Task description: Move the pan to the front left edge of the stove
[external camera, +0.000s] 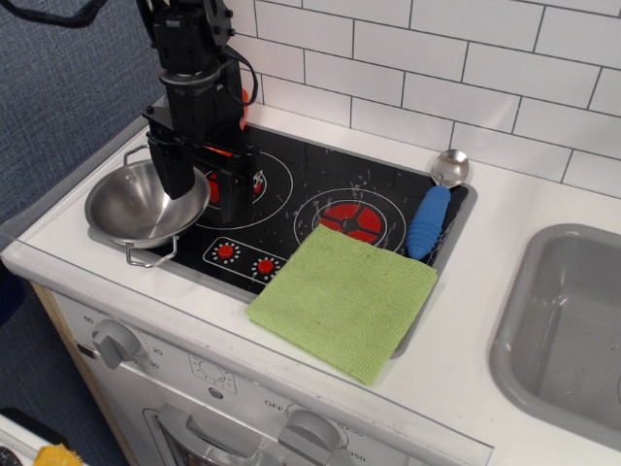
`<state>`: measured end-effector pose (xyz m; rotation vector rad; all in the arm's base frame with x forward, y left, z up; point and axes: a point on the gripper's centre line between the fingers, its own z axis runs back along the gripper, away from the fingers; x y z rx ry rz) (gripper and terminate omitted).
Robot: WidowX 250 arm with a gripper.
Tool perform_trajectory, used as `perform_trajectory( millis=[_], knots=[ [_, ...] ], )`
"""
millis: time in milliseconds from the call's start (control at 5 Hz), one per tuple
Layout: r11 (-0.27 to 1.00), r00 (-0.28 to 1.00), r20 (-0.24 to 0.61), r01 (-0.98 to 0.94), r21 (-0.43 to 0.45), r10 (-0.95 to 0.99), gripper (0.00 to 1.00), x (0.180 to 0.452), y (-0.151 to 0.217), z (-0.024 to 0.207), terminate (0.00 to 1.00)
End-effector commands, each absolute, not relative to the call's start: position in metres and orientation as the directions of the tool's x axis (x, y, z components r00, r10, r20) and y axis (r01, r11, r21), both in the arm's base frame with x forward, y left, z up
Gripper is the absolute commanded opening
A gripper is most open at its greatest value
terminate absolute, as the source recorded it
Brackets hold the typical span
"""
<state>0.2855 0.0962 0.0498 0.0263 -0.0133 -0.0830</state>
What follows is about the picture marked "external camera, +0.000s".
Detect grey plastic sink basin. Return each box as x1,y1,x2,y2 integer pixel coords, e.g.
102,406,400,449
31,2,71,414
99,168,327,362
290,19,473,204
489,224,620,449

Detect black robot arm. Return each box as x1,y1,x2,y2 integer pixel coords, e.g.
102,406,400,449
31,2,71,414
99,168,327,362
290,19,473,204
139,1,259,223

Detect silver oven door handle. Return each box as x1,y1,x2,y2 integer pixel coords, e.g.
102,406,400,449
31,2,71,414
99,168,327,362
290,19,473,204
156,404,279,465

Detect small steel two-handled pan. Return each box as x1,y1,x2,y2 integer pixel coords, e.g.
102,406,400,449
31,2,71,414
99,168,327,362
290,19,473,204
84,145,211,268

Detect green woven cloth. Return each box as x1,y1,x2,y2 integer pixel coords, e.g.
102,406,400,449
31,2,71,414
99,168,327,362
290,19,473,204
246,225,438,385

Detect grey oven knob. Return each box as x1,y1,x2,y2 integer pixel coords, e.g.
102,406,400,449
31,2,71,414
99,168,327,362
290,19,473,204
278,410,341,465

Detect grey timer knob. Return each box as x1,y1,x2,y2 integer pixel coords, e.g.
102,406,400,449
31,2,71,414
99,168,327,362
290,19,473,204
92,319,141,369

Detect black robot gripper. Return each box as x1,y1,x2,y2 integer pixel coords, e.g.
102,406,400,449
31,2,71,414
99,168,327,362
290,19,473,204
144,72,255,223

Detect blue-handled metal spoon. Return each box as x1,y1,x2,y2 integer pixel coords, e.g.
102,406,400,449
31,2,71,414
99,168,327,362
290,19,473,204
406,150,470,260

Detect red right stove knob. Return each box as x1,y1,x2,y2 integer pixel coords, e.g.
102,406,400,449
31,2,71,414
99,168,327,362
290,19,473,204
256,258,276,276

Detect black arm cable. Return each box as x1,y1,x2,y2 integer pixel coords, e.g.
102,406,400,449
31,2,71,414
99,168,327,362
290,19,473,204
0,0,106,29

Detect red toy sausage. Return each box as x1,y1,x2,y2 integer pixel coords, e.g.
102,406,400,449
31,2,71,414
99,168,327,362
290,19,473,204
205,88,250,157

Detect black toy stove top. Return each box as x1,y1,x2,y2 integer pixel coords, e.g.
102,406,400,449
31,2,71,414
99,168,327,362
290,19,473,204
87,114,478,360

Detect yellow object at floor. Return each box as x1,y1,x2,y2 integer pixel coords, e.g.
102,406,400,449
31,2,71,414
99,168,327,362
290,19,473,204
33,444,83,466

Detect white toy oven front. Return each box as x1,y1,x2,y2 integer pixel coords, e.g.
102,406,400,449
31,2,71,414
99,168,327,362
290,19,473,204
54,295,492,465

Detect red stove knob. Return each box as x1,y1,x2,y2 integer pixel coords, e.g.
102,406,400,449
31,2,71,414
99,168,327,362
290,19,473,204
256,258,276,276
216,244,235,260

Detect red left stove knob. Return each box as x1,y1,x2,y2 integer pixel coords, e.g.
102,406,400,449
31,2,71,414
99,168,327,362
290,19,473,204
216,244,235,260

